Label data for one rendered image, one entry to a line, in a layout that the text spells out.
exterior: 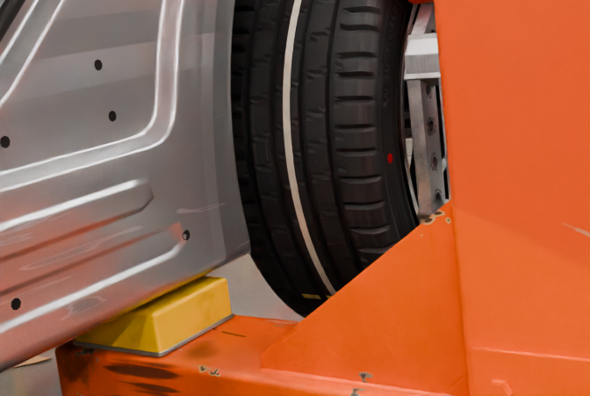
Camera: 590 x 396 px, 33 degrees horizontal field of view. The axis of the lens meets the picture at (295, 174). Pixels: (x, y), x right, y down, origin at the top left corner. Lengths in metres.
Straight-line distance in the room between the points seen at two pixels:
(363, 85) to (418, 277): 0.34
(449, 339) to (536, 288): 0.11
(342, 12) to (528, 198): 0.48
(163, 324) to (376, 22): 0.43
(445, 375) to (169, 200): 0.36
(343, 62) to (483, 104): 0.41
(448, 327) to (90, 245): 0.36
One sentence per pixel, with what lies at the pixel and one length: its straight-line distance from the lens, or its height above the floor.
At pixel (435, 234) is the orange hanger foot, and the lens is 0.87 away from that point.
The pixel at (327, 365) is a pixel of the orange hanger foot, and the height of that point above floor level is 0.69.
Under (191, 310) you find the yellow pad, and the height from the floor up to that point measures 0.71.
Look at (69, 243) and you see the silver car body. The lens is 0.98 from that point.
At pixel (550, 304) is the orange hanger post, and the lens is 0.82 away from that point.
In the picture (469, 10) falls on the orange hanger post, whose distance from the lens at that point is 0.80.
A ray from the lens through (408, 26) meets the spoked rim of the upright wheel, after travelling 1.26.
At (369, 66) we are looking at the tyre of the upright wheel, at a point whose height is 0.95.
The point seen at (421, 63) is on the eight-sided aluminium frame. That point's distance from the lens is 1.18.
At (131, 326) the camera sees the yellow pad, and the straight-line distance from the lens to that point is 1.11.
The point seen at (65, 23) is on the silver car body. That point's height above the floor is 1.05.
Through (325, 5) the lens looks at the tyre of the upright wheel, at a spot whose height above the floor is 1.03.
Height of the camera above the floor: 1.05
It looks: 11 degrees down
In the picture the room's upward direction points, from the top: 7 degrees counter-clockwise
